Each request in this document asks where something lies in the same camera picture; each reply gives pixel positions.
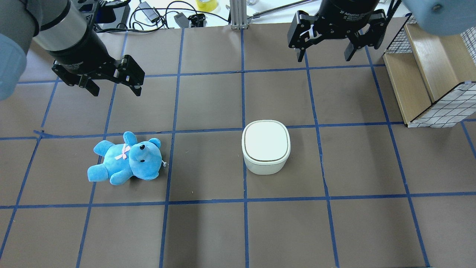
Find yellow tape roll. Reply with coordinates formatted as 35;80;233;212
195;0;219;12

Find white lidded trash can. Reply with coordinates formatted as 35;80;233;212
241;120;291;175

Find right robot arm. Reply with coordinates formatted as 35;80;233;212
287;0;476;62

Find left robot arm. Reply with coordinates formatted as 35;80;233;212
0;0;145;100

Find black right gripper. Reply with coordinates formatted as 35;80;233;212
287;0;387;62

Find aluminium frame post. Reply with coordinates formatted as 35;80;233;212
229;0;249;29

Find grey power adapter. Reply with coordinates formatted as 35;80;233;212
174;13;190;28

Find blue teddy bear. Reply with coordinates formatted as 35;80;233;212
87;132;167;185

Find wooden wire mesh shelf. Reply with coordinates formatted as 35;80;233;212
382;14;476;128

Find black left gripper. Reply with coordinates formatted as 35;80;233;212
48;28;145;97

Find black cable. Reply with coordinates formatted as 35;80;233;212
95;0;231;33

